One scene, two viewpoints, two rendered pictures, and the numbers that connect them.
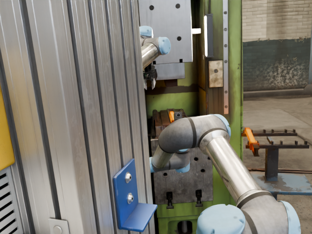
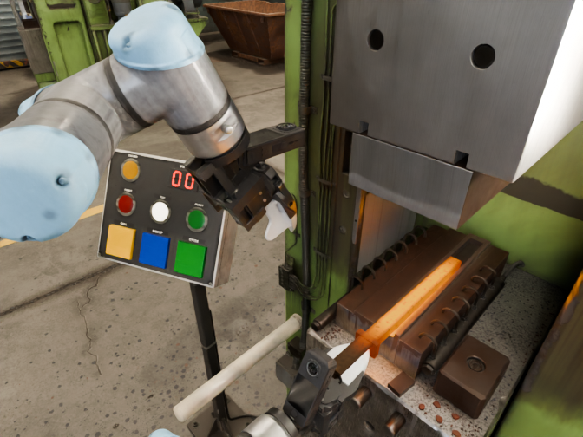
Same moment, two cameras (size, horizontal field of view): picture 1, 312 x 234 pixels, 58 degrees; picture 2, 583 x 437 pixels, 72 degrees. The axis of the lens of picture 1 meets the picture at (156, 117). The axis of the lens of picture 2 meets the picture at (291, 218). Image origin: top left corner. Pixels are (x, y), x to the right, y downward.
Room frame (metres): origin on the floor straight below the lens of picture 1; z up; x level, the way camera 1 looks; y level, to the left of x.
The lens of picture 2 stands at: (1.22, -0.36, 1.60)
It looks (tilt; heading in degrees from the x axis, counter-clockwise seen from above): 34 degrees down; 45
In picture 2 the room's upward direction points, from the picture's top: straight up
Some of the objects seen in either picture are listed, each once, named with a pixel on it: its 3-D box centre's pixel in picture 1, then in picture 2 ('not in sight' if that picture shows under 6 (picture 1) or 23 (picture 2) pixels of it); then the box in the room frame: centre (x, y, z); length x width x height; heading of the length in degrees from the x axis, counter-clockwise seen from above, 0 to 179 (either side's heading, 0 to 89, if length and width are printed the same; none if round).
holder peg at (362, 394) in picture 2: not in sight; (360, 397); (1.65, -0.13, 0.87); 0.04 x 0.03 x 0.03; 0
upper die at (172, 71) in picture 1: (166, 69); (463, 140); (1.94, -0.09, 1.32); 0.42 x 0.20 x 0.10; 0
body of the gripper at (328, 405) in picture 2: not in sight; (306, 409); (1.50, -0.12, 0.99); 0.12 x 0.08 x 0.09; 0
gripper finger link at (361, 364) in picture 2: not in sight; (356, 375); (1.60, -0.14, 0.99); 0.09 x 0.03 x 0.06; 177
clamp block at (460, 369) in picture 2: not in sight; (471, 375); (1.79, -0.27, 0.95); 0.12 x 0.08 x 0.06; 0
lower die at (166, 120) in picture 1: (169, 120); (427, 284); (1.94, -0.09, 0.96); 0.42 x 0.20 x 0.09; 0
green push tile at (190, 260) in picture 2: not in sight; (191, 258); (1.57, 0.32, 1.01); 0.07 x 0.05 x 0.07; 115
